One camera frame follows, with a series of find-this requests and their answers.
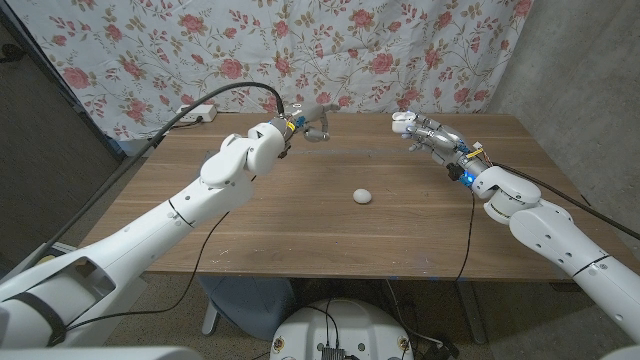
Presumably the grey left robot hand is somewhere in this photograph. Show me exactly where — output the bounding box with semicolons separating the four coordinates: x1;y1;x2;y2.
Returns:
269;102;342;145

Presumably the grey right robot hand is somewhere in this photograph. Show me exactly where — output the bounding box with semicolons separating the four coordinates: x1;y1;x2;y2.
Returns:
399;112;495;184

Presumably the white AirPods case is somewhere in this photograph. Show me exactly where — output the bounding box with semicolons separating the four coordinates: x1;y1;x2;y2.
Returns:
391;110;418;135

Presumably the floral backdrop cloth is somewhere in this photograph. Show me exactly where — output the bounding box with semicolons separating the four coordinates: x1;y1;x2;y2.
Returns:
4;0;535;142

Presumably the white power strip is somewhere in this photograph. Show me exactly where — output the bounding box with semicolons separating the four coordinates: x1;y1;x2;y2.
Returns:
175;103;218;124

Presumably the grey table leg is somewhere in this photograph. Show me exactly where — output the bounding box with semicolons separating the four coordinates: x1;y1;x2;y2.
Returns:
457;279;489;346

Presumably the white box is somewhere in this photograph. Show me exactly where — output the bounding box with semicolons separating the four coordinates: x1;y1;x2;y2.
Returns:
115;137;157;159

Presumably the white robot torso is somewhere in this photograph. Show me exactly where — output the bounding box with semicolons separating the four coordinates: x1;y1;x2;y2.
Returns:
269;298;415;360

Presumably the black power adapter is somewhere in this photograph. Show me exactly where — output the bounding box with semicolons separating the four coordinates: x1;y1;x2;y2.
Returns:
423;338;461;360

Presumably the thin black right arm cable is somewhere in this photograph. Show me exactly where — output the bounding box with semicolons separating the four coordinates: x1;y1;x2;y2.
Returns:
455;189;476;282

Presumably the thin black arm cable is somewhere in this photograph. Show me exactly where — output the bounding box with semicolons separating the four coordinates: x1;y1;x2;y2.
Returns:
64;209;231;332
455;189;476;282

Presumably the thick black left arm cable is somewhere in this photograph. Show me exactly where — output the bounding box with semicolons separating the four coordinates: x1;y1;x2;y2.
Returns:
22;81;285;271

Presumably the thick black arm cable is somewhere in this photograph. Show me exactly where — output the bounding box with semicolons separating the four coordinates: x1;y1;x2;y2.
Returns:
494;162;640;241
22;81;285;271

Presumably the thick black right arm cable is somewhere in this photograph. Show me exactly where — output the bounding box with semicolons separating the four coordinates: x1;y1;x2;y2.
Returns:
494;162;640;241

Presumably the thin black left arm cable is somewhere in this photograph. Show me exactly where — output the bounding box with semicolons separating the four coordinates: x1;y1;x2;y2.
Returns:
64;209;231;332

